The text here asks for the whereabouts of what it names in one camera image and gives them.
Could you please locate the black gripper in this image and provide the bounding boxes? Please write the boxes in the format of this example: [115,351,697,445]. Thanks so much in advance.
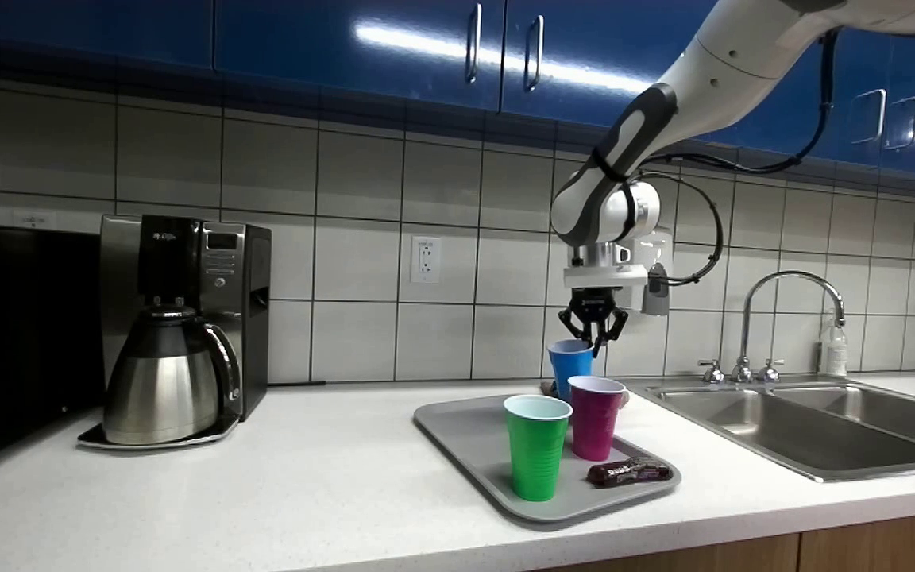
[559,289,626,357]

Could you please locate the blue plastic cup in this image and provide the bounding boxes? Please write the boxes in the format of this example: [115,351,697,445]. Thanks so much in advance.
[550,341,593,400]

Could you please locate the magenta plastic cup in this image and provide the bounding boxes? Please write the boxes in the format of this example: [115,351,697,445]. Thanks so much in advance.
[570,376,630,462]

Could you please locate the green plastic cup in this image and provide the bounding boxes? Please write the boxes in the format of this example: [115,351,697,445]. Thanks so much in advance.
[506,393,571,501]

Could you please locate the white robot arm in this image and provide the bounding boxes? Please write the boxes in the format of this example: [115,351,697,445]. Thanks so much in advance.
[554,0,915,354]

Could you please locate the grey plastic tray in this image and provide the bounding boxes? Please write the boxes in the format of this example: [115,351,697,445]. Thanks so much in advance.
[412,393,679,526]

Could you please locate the chrome kitchen faucet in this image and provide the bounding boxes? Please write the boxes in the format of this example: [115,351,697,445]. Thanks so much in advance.
[697,267,852,388]

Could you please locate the dark candy bar wrapper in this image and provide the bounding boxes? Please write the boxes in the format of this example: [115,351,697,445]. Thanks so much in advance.
[584,462,673,488]

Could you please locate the clear soap bottle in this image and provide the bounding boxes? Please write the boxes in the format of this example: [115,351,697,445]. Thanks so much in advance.
[818,323,849,376]

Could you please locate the stainless steel sink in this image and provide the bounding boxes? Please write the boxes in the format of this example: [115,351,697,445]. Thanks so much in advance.
[647,380,915,482]

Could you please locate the blue upper cabinets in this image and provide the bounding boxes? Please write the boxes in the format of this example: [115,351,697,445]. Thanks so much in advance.
[0,0,915,174]

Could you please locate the wooden base cabinet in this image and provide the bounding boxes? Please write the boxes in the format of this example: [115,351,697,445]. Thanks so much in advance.
[546,518,915,572]

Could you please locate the steel coffee maker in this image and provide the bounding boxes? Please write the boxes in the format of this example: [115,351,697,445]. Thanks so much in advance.
[79,215,271,451]

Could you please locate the black microwave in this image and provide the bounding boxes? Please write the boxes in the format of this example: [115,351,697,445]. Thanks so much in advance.
[0,224,105,449]

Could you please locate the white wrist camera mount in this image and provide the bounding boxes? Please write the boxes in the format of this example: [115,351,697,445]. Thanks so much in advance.
[563,263,647,310]

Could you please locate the white wall outlet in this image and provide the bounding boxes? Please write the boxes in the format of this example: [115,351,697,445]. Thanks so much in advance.
[409,235,441,284]

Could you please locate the black power cable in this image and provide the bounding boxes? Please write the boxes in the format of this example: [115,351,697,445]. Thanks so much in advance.
[637,29,839,289]

